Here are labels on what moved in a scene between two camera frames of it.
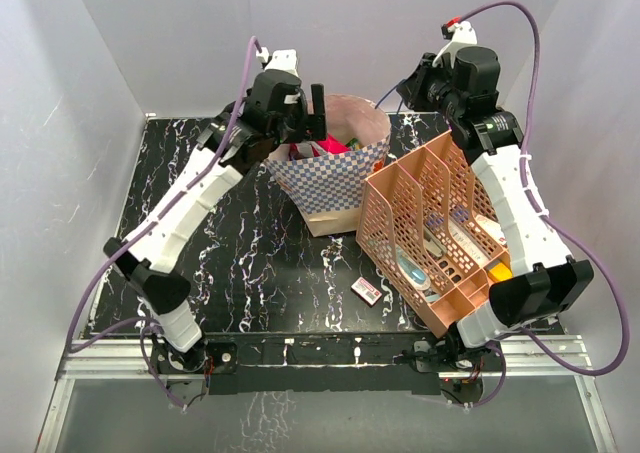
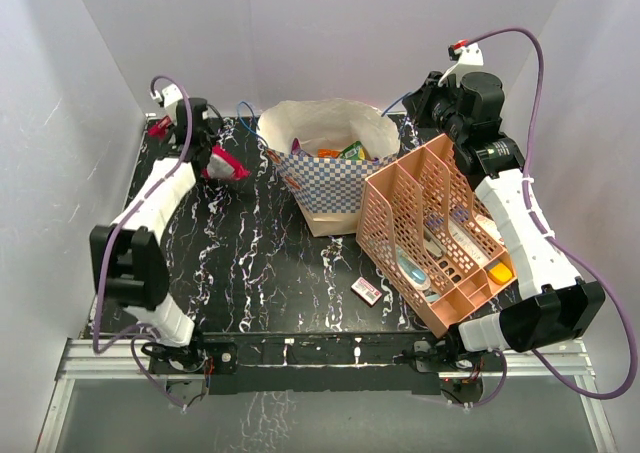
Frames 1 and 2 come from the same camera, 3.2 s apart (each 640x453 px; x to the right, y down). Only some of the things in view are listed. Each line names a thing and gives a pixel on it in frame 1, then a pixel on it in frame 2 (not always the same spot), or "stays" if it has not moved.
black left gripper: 303,131 to 211,136
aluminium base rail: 542,357 stays
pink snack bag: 316,149 to 220,165
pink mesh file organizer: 428,222 stays
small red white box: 366,291 stays
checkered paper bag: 327,187 stays
